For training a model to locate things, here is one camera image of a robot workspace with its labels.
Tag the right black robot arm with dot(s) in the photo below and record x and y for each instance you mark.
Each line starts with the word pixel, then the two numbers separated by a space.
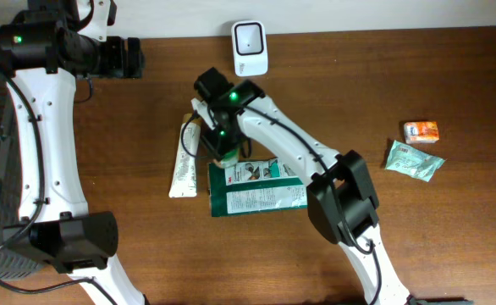
pixel 342 200

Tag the light teal wipe sachet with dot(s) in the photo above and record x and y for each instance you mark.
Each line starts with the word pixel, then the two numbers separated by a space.
pixel 407 160

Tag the white barcode scanner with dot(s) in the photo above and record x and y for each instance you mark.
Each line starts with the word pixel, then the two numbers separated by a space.
pixel 249 44

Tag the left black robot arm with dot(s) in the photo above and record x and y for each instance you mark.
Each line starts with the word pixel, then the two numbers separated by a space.
pixel 44 51

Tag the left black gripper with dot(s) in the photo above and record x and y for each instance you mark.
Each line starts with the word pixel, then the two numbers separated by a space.
pixel 118 68

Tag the green lid small jar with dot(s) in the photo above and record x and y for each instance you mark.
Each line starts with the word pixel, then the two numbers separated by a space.
pixel 229 159

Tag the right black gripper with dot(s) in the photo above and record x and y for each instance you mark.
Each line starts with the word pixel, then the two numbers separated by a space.
pixel 220 141

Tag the green white wipes packet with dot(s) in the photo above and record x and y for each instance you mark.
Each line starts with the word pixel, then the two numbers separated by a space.
pixel 253 187

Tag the orange small tissue pack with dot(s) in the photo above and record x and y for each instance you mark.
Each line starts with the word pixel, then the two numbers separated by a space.
pixel 421 132

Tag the white printed tube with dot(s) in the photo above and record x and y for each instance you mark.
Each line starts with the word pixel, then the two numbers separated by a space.
pixel 184 182

